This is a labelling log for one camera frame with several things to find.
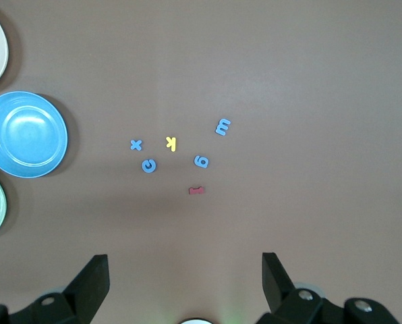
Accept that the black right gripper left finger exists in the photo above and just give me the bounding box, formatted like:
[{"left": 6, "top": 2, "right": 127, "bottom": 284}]
[{"left": 0, "top": 254, "right": 111, "bottom": 324}]

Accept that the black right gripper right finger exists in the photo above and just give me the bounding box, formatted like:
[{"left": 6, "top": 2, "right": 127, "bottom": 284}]
[{"left": 256, "top": 252, "right": 399, "bottom": 324}]

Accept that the blue foam letter m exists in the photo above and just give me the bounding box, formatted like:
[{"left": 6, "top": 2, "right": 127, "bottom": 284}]
[{"left": 214, "top": 117, "right": 232, "bottom": 137}]

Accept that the blue plate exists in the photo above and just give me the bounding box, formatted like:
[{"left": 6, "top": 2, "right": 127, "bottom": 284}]
[{"left": 0, "top": 90, "right": 69, "bottom": 179}]

